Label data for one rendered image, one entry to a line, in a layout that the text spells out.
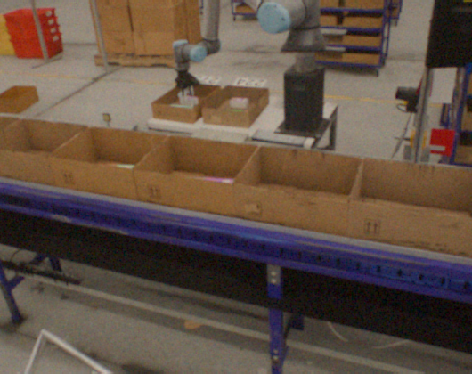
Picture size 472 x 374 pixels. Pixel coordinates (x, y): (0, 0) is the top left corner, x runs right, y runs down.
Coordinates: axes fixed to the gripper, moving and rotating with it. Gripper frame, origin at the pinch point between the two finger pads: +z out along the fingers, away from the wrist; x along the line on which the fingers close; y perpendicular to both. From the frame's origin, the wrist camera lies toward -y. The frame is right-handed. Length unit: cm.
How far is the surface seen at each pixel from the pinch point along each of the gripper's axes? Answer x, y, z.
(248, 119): 11, -53, -2
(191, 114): 22.1, -20.3, -2.7
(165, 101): 12.1, 8.9, -2.2
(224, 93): -13.9, -17.8, -2.8
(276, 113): -14, -55, 4
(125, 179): 114, -67, -21
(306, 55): -2, -81, -38
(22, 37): -172, 462, 46
